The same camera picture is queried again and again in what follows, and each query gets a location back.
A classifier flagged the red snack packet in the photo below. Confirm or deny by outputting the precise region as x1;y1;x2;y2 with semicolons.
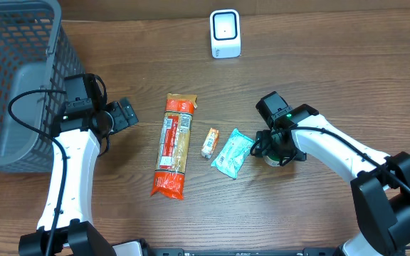
151;93;197;200

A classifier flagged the green lidded jar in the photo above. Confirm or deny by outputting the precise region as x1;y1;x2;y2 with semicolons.
263;154;283;167

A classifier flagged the orange tissue pack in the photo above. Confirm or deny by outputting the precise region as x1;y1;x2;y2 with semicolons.
201;128;219;159

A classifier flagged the white barcode scanner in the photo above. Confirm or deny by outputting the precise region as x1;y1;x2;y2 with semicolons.
209;9;241;59

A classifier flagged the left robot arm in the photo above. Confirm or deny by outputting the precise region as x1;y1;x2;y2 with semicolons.
19;73;150;255

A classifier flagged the teal wet wipes pack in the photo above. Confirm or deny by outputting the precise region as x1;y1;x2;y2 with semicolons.
211;128;255;179

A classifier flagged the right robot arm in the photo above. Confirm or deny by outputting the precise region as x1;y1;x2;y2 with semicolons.
250;92;410;255

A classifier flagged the grey plastic mesh basket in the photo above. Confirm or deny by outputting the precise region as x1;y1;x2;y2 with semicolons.
0;0;85;173

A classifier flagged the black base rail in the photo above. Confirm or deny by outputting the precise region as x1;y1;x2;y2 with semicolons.
152;247;336;256

